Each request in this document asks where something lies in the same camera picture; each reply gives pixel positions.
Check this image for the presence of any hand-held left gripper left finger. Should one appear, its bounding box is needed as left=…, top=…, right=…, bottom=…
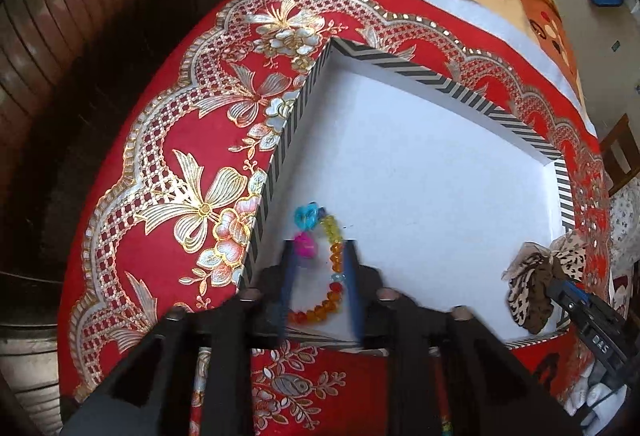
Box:
left=60, top=240, right=301, bottom=436

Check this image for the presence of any red gold floral tablecloth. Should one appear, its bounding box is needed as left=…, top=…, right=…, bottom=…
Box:
left=60, top=0, right=615, bottom=436

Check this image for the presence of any wooden chair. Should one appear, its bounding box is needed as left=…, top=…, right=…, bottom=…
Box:
left=599, top=113, right=637, bottom=189

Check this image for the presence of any multicolour glass bead bracelet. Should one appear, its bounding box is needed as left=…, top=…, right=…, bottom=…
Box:
left=287, top=201, right=349, bottom=328

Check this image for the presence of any white box with striped rim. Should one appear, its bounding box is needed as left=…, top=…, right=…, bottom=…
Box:
left=235, top=38, right=572, bottom=353

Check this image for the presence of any white floral cloth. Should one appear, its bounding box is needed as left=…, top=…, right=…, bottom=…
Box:
left=607, top=178, right=640, bottom=269

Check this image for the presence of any brown wooden shutter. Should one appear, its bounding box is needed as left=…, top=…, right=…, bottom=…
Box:
left=0, top=0, right=228, bottom=201

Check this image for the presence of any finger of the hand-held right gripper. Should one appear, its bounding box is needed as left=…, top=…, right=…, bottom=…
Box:
left=546, top=278, right=597, bottom=333

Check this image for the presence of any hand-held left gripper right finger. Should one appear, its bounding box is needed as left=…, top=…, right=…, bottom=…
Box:
left=342, top=240, right=585, bottom=436

